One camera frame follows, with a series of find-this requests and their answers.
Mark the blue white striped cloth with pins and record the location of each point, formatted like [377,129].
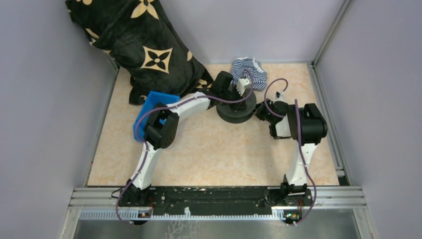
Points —
[252,70]

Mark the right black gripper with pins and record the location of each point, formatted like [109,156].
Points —
[259,109]

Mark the black cable spool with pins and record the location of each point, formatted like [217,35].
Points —
[239,112]

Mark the black beige floral blanket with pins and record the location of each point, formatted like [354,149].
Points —
[139,37]

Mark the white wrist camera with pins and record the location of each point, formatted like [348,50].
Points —
[242,85]
[279,97]

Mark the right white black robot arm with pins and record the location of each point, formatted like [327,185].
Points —
[307,127]

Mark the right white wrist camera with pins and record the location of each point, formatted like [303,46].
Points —
[279,97]

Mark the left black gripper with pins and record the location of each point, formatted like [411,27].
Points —
[239,106]

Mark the aluminium frame rail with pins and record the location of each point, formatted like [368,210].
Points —
[336,196]

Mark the blue plastic bin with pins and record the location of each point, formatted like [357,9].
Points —
[151,100]

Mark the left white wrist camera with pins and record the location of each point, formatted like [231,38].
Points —
[242,85]

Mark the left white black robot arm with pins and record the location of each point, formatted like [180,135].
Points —
[157,124]

